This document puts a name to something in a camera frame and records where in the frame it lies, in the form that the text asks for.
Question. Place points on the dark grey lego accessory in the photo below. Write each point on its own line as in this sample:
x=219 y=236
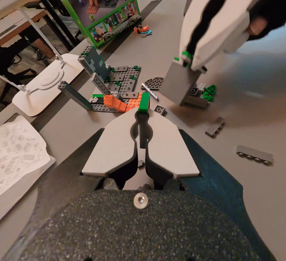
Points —
x=144 y=35

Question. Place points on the grey green lego building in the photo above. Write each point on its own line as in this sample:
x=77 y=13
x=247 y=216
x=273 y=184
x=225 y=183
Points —
x=125 y=79

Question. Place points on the black quarter-round lego plate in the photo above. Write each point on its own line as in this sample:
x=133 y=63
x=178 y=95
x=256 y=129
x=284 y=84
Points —
x=154 y=83

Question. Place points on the black table leg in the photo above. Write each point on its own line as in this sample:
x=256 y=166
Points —
x=57 y=24

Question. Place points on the person's right hand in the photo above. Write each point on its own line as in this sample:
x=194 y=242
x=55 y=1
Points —
x=257 y=26

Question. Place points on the dark grey square lego brick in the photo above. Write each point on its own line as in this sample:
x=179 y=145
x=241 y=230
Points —
x=160 y=109

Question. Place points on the orange lego minifigure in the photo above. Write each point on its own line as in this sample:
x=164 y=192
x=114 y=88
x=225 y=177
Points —
x=139 y=29

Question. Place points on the green-topped dark lego wall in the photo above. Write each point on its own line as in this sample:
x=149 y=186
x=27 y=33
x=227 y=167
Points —
x=178 y=82

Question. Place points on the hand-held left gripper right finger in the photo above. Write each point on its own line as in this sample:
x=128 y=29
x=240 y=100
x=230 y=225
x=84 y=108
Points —
x=172 y=151

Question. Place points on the grey long lego piece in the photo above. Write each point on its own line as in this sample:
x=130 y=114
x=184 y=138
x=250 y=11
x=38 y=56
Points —
x=254 y=154
x=215 y=128

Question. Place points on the torn printed paper bag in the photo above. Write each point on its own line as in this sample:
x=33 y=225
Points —
x=20 y=151

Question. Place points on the green lego corner plate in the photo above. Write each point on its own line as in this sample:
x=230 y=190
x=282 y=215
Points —
x=211 y=88

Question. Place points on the brown wooden desk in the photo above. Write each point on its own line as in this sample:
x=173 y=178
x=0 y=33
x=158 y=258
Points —
x=22 y=21

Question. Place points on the green tile dark lego panel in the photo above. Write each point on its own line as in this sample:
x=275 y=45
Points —
x=144 y=102

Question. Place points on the green lego corner brick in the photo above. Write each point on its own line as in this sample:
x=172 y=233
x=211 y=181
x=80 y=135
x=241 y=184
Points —
x=207 y=96

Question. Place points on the black office chair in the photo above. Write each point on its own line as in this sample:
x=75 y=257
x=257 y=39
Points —
x=13 y=64

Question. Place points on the green lego box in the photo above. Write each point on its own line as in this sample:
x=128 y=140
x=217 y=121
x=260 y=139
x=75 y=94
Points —
x=100 y=3

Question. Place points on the blue lego pickaxe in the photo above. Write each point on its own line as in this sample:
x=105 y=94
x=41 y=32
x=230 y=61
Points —
x=147 y=32

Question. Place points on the light grey lego brick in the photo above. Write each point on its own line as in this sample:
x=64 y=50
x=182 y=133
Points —
x=201 y=86

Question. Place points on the dark grey flat lego panel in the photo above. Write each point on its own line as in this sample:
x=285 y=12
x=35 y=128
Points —
x=196 y=102

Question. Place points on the white book stand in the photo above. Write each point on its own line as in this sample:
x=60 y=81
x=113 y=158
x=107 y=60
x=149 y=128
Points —
x=44 y=86

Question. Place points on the small grey lego piece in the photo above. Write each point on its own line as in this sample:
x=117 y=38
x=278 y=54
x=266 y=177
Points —
x=140 y=163

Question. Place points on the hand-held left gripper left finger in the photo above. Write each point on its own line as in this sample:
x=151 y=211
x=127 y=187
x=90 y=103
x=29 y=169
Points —
x=109 y=151

